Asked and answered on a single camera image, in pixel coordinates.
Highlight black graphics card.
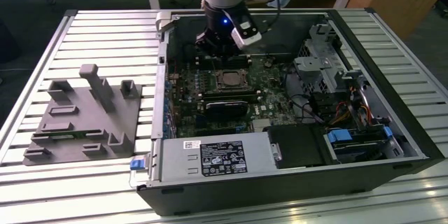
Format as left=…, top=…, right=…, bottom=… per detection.
left=204, top=100, right=248, bottom=118

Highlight metal drive cage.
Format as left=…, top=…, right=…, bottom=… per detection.
left=303, top=23, right=363, bottom=94

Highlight silver topped CPU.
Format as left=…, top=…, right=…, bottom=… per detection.
left=223, top=72, right=243, bottom=84

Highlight silver finned heatsink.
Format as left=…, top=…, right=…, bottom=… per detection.
left=252, top=118, right=271, bottom=131

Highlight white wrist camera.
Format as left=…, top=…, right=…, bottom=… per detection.
left=229, top=20, right=263, bottom=51

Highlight CPU socket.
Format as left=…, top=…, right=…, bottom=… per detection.
left=212, top=68, right=251, bottom=89

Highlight black plastic shroud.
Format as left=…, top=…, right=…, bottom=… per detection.
left=268, top=126, right=333, bottom=169

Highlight green motherboard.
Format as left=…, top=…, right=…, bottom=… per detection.
left=164, top=55, right=299, bottom=140

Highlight blue plastic latch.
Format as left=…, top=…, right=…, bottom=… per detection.
left=129, top=156, right=149, bottom=170

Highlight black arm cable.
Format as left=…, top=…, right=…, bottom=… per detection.
left=259, top=0, right=285, bottom=33

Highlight black power supply label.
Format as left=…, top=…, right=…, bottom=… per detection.
left=199, top=141, right=252, bottom=178

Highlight grey parts rack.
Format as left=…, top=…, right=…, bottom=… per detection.
left=21, top=63, right=144, bottom=166

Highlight metal socket cover frame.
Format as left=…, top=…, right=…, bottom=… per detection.
left=213, top=69, right=249, bottom=87

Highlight black RAM slot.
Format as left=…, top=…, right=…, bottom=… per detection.
left=193, top=61, right=253, bottom=66
left=201, top=90, right=261, bottom=95
left=203, top=93, right=261, bottom=98
left=203, top=95, right=263, bottom=101
left=193, top=63, right=253, bottom=69
left=201, top=88, right=260, bottom=93
left=193, top=58, right=253, bottom=63
left=193, top=55, right=253, bottom=60

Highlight grey power supply unit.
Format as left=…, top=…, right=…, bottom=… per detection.
left=152, top=132, right=281, bottom=183

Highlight yellow red power wires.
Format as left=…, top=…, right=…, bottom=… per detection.
left=331, top=100, right=372, bottom=129

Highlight black PC case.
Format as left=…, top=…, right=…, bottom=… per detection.
left=135, top=8, right=445, bottom=216

